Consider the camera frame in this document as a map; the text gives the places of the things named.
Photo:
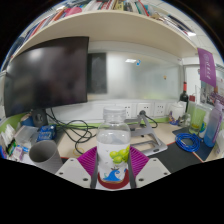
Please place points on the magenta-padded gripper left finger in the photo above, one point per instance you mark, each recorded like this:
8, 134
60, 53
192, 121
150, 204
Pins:
74, 171

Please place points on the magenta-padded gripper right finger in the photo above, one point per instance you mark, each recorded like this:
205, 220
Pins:
153, 170

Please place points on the clear plastic drink bottle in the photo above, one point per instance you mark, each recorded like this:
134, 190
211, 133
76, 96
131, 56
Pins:
113, 146

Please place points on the purple translucent water bottle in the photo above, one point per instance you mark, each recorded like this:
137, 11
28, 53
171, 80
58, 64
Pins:
212, 128

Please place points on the black desk mat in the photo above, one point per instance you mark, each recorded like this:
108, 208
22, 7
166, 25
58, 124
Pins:
173, 158

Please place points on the silver laptop stand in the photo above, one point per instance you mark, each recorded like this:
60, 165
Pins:
150, 143

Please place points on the grey cup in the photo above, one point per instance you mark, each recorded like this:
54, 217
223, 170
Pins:
45, 156

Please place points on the flat round red coaster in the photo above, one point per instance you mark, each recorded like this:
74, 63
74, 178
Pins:
113, 185

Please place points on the small blue printed box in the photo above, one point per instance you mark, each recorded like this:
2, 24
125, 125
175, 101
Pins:
46, 133

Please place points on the clear plastic box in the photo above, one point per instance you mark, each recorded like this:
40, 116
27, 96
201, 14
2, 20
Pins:
26, 135

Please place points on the green drinking glass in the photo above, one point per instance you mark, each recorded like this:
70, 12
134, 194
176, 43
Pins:
197, 121

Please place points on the stack of white tissues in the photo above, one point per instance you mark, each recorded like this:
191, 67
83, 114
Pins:
6, 136

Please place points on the dark wine bottle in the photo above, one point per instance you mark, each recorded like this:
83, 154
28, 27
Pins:
184, 98

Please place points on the black computer monitor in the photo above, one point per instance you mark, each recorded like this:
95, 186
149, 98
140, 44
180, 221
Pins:
50, 76

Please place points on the purple hanging pennant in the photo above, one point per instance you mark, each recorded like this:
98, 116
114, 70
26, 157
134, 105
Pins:
207, 68

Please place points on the shelf unit with books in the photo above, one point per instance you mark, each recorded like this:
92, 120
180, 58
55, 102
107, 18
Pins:
110, 26

